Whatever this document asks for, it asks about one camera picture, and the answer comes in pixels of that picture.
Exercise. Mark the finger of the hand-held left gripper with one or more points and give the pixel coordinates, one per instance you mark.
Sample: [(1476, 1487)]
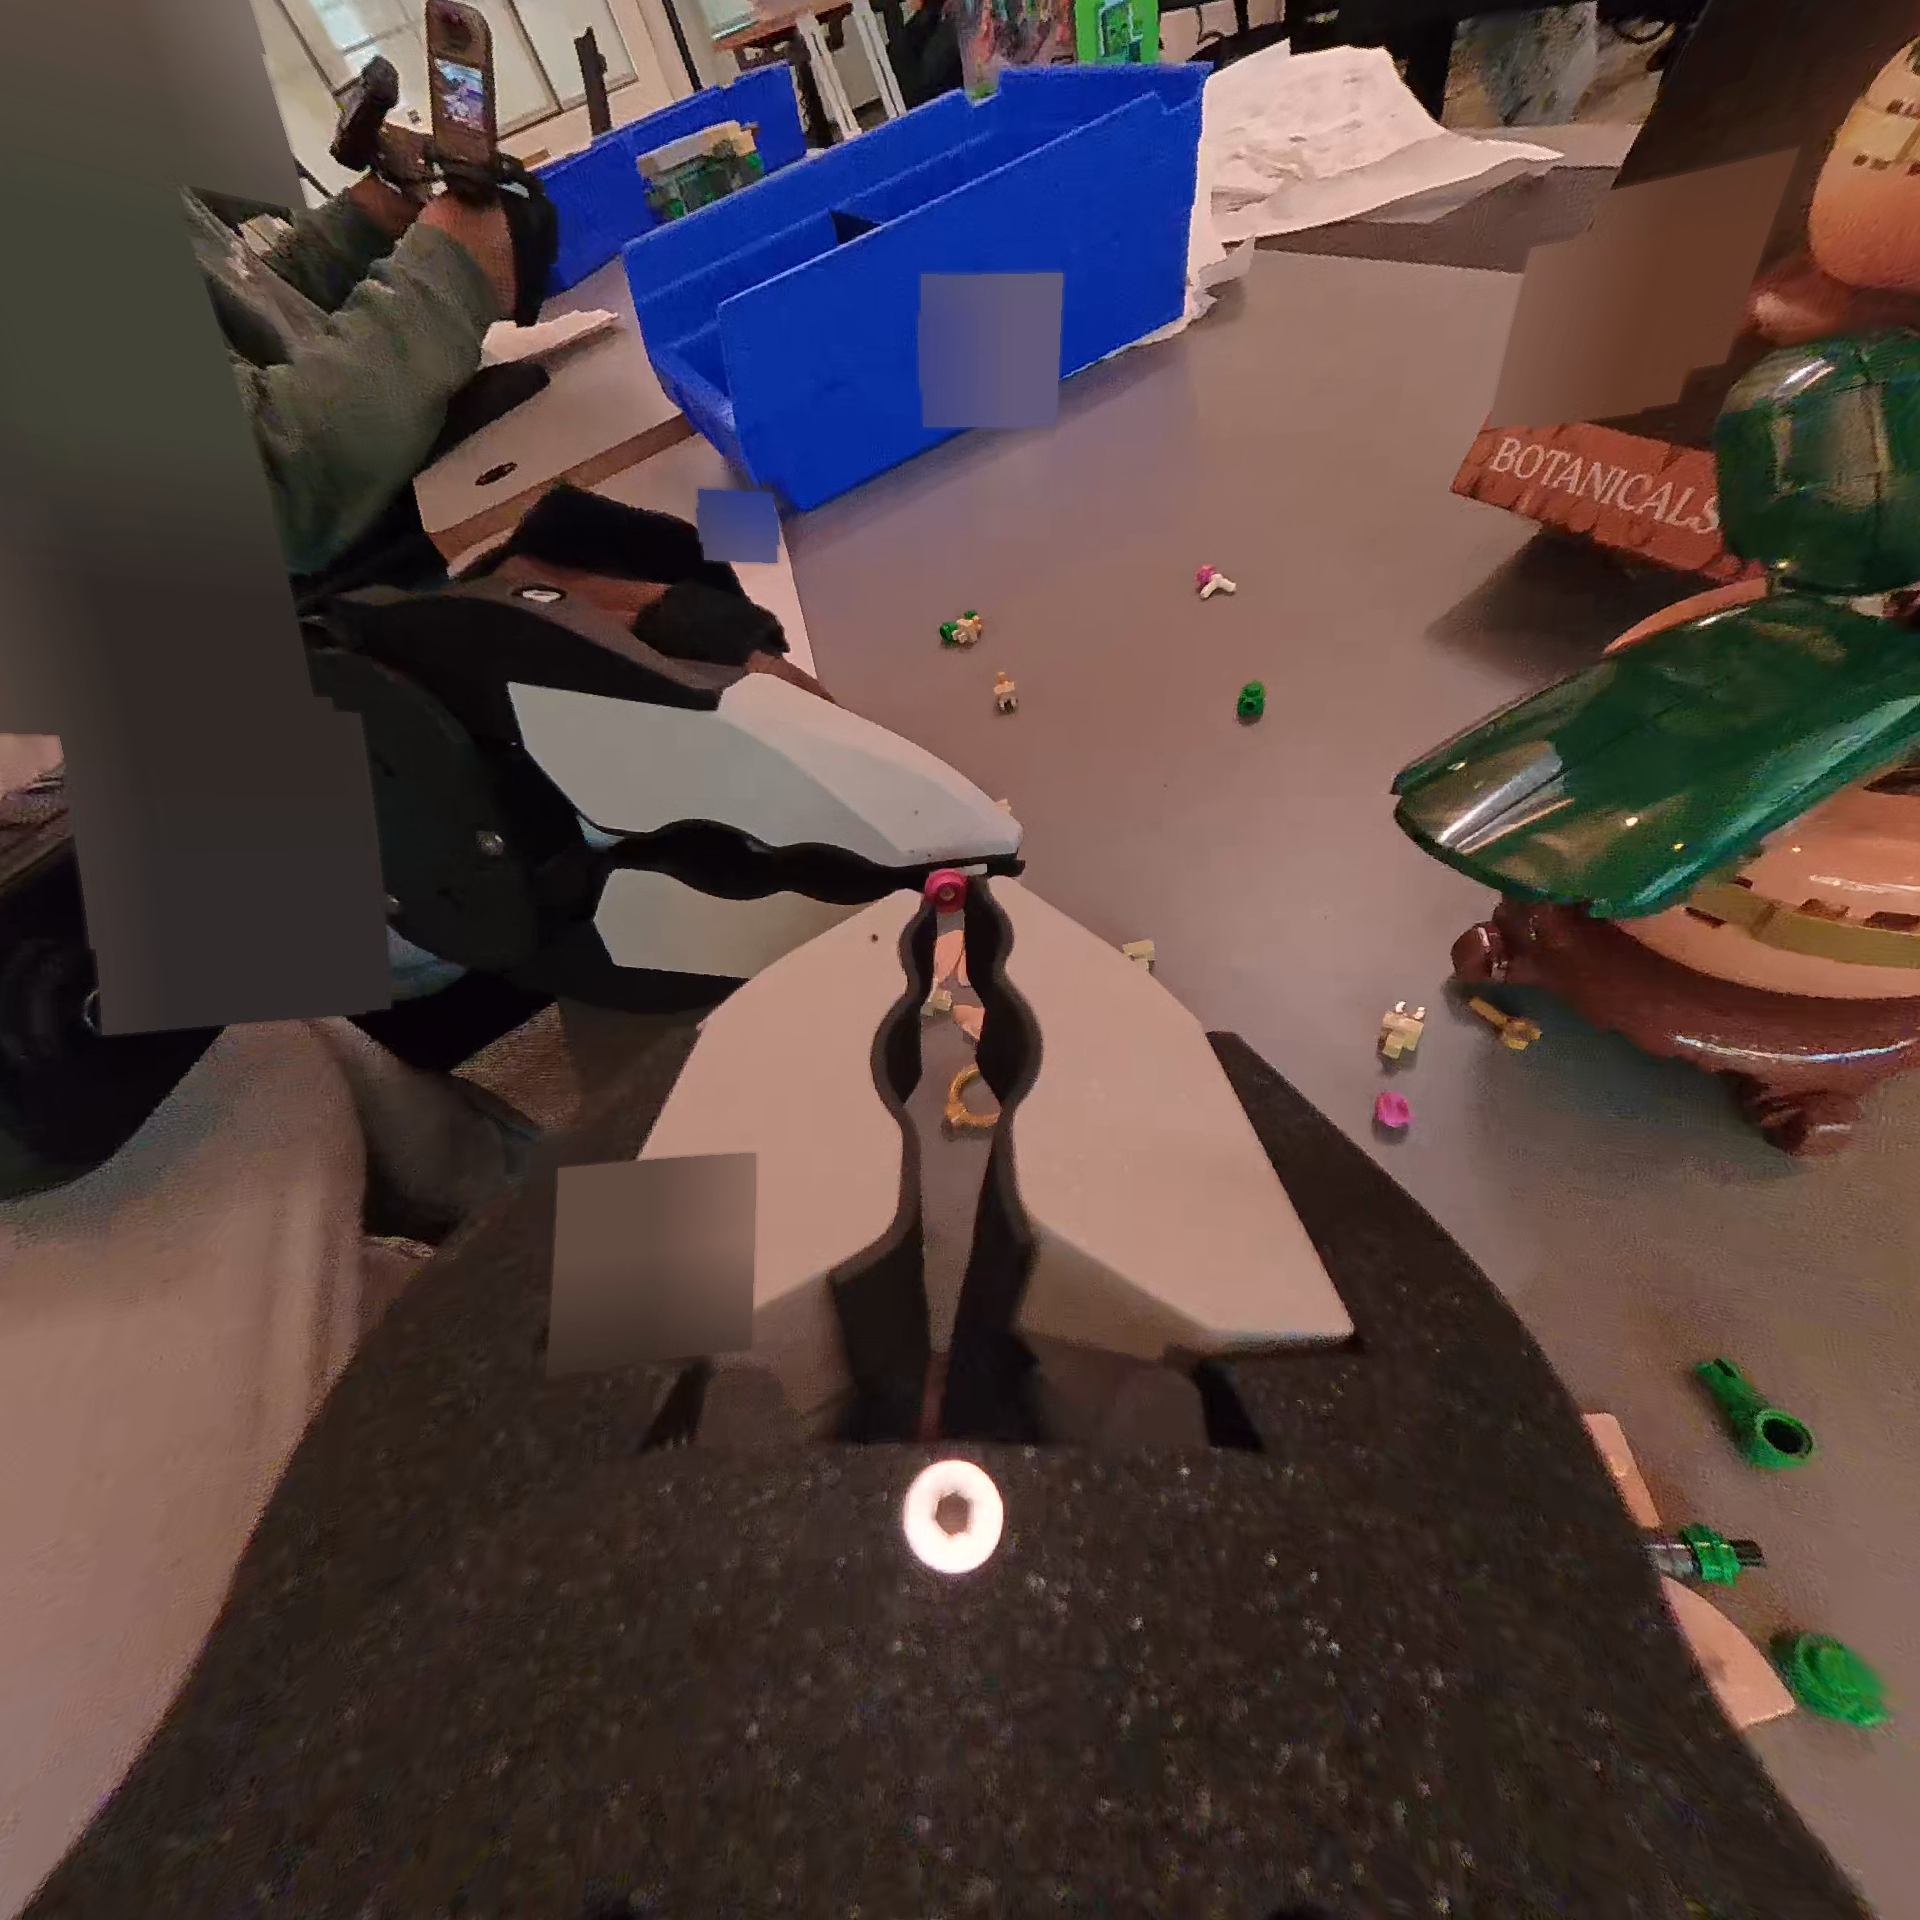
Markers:
[(673, 928), (796, 781)]

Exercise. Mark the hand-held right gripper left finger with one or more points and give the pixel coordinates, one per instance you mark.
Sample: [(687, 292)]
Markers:
[(796, 1078)]

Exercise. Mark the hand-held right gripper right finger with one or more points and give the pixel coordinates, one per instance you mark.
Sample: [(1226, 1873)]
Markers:
[(1153, 1185)]

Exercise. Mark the tiny magenta round stud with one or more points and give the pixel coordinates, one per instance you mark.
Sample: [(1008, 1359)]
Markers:
[(947, 888)]

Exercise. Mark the another person's forearm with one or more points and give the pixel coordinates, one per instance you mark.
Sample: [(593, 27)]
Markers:
[(378, 361)]

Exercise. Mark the grey desk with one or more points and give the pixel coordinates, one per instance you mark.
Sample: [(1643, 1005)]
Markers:
[(1169, 781)]

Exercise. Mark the person's left hand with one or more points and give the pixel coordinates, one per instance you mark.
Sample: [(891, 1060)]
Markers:
[(610, 602)]

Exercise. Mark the tan-edged board with hole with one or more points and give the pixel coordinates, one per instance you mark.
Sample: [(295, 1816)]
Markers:
[(569, 419)]

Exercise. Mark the large blue plastic bin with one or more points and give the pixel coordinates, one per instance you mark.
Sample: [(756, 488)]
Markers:
[(811, 377)]

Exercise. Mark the scattered small brick pieces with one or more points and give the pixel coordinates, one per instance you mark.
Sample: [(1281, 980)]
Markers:
[(1251, 699)]

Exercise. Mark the pink brick flower pot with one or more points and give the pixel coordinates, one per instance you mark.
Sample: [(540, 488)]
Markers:
[(1651, 974)]

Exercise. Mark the small blue plastic bin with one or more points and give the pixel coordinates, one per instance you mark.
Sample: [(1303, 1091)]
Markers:
[(598, 192)]

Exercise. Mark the green brick leaf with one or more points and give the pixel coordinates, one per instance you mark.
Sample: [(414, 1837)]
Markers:
[(1633, 747), (1816, 450)]

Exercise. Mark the green black connector brick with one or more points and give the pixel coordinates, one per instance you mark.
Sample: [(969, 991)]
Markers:
[(1708, 1552)]

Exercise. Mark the green tube brick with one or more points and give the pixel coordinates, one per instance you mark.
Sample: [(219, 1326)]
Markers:
[(1777, 1441)]

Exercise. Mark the person's pale sweater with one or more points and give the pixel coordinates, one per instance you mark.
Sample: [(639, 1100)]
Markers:
[(180, 1423)]

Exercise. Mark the pink flat plate brick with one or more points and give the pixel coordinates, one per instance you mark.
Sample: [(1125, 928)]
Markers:
[(1726, 1665)]

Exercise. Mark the white paper sheet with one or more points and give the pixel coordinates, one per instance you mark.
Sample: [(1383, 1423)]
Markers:
[(1322, 152)]

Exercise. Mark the green round ridged brick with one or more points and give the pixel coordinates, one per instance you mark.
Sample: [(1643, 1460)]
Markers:
[(1829, 1677)]

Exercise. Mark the black orchid picture box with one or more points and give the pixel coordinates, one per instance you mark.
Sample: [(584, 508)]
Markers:
[(1726, 77)]

